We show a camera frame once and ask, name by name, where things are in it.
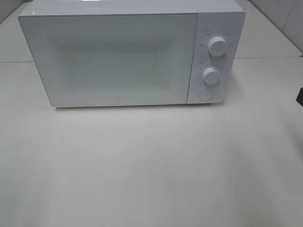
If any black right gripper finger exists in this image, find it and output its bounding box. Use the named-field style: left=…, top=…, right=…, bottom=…
left=296, top=87, right=303, bottom=105

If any white timer knob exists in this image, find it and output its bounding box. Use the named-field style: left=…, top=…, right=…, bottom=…
left=202, top=67, right=221, bottom=85

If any round white door release button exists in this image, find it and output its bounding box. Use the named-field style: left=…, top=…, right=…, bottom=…
left=199, top=89, right=214, bottom=101

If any upper white power knob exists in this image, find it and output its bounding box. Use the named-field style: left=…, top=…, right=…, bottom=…
left=206, top=35, right=228, bottom=57

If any white microwave oven body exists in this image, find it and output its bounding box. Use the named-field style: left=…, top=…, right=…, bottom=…
left=18, top=0, right=246, bottom=105

